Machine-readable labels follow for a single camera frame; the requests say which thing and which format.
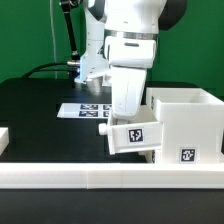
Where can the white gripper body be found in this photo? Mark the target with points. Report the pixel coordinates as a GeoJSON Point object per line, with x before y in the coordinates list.
{"type": "Point", "coordinates": [127, 90]}

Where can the white drawer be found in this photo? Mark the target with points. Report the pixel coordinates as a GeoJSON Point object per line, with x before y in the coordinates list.
{"type": "Point", "coordinates": [140, 135]}
{"type": "Point", "coordinates": [149, 156]}

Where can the white drawer cabinet box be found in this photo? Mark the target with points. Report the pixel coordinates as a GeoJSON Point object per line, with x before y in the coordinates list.
{"type": "Point", "coordinates": [193, 125]}

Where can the white front drawer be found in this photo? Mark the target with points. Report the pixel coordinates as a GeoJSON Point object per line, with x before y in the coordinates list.
{"type": "Point", "coordinates": [149, 156]}

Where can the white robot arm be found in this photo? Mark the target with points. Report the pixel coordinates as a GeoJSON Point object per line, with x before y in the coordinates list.
{"type": "Point", "coordinates": [133, 19]}

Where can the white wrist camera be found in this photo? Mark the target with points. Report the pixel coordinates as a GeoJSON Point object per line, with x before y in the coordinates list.
{"type": "Point", "coordinates": [127, 52]}

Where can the white marker base plate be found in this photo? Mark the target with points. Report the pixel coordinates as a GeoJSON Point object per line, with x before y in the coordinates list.
{"type": "Point", "coordinates": [84, 110]}

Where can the white front fence rail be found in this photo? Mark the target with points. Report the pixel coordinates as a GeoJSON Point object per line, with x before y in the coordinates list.
{"type": "Point", "coordinates": [102, 176]}

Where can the white fence rail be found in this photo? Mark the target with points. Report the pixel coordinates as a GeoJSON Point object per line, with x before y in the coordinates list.
{"type": "Point", "coordinates": [102, 176]}
{"type": "Point", "coordinates": [4, 139]}

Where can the white left fence rail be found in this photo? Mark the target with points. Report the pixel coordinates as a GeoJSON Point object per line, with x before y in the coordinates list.
{"type": "Point", "coordinates": [4, 139]}

